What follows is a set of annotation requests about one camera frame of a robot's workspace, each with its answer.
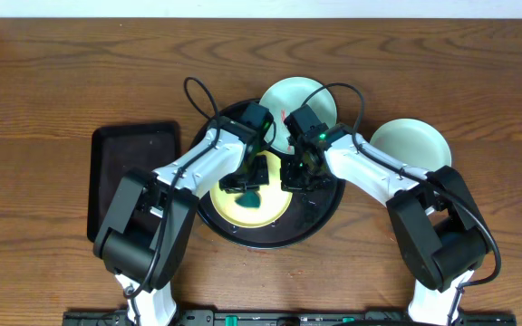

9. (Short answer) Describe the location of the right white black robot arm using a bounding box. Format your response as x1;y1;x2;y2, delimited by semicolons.
282;104;502;325

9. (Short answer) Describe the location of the light blue plate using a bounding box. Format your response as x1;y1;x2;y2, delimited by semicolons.
259;77;337;155
370;119;452;171

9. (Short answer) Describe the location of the rectangular black tray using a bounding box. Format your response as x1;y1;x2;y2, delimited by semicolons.
87;121;180;241

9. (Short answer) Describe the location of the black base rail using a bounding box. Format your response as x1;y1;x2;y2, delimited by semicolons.
62;310;517;326

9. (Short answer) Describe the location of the light blue plate top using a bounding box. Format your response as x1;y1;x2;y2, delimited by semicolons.
259;77;337;155

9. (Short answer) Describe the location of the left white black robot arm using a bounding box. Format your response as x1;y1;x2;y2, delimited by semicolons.
92;102;274;325

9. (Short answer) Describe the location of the teal green sponge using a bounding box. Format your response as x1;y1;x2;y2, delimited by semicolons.
235;190;261;209

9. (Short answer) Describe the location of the yellow plate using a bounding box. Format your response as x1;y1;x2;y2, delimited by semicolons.
209;151;293;228

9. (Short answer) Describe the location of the round black tray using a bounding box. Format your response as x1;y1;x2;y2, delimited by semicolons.
188;99;347;250

